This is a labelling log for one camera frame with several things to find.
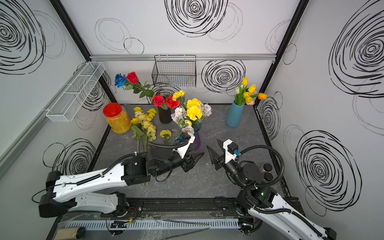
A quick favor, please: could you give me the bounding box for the purple glass vase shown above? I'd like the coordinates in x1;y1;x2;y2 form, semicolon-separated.
194;123;202;150

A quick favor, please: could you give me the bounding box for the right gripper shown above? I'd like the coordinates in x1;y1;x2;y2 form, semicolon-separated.
208;139;247;190

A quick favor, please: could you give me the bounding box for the spice jar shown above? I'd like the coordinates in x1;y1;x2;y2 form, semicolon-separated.
264;172;274;182
262;164;273;173

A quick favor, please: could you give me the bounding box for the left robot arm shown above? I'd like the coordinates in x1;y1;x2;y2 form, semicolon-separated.
38;149;204;218

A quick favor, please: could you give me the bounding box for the black wire basket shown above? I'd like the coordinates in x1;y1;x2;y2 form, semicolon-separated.
152;55;197;87

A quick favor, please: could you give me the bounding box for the yellow carnation bouquet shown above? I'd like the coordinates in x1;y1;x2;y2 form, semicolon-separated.
166;91;212;134

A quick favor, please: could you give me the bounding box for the red rose top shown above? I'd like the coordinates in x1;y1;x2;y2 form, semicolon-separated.
125;71;181;110

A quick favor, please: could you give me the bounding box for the red rose low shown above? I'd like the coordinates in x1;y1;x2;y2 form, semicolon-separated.
152;95;165;108

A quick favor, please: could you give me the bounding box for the blue rose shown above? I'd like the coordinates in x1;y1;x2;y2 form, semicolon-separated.
115;74;127;88

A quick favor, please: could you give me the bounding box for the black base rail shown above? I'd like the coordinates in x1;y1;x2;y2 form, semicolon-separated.
117;196;246;217

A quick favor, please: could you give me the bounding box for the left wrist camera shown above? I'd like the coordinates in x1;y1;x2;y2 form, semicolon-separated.
175;133;196;159

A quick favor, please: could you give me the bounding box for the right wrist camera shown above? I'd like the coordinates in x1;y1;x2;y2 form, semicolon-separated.
223;139;241;164

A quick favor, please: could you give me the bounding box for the yellow rose stem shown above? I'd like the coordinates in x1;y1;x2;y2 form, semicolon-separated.
131;109;157;142

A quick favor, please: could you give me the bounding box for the yellow poppy stem large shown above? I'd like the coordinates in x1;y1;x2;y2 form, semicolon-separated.
143;108;157;151

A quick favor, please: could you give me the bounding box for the spice jar front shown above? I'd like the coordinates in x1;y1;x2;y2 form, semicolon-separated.
264;172;274;182

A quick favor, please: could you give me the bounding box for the white wire shelf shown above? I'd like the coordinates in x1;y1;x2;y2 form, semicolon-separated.
46;62;107;122

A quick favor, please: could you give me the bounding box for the sunflower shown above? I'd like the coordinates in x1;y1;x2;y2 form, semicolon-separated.
131;118;144;139

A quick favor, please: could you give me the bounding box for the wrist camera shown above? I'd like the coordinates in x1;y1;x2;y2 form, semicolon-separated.
175;133;196;159
223;139;241;164

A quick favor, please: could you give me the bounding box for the yellow tulip bouquet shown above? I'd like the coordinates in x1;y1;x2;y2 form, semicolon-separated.
234;78;268;106

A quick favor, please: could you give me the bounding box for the white cable duct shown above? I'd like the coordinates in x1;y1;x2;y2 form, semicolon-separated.
60;219;240;231

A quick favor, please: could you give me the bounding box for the red lid plastic jar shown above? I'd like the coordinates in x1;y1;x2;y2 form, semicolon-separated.
103;103;131;134

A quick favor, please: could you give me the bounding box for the teal ceramic vase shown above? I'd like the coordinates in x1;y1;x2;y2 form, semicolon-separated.
226;102;244;128

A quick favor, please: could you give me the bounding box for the black vase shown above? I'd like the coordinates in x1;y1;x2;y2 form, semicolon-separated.
158;107;173;124

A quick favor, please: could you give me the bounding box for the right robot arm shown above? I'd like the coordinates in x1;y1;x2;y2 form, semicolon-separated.
207;139;337;240

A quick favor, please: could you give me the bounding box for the spice jar back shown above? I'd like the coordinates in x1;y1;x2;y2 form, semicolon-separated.
262;164;273;173

